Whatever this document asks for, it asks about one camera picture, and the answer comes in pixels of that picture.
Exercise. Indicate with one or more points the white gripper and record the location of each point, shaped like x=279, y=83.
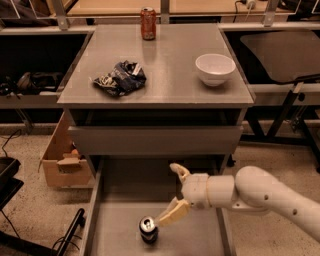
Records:
x=196, y=189

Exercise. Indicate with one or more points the blue pepsi can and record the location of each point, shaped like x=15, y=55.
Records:
x=148, y=230

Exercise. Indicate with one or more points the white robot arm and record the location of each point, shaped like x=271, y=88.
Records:
x=251, y=190

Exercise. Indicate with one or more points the open grey middle drawer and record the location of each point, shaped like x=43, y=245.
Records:
x=127, y=190

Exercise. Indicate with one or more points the closed grey top drawer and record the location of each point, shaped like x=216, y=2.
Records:
x=155, y=140

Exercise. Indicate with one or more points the grey drawer cabinet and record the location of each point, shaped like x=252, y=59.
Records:
x=173, y=94

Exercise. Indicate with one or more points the orange soda can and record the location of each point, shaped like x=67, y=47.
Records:
x=148, y=23

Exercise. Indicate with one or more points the cardboard box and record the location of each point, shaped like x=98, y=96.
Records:
x=62, y=163

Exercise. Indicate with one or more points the crumpled dark chip bag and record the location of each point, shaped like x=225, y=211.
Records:
x=124, y=78

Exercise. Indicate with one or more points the white bowl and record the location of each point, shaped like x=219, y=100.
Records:
x=214, y=69

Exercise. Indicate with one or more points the dark office chair seat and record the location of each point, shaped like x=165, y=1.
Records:
x=286, y=56

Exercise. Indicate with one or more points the black headset on shelf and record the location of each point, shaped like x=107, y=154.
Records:
x=32, y=83

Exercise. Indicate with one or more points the black chair base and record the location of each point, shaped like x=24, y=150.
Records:
x=29, y=226

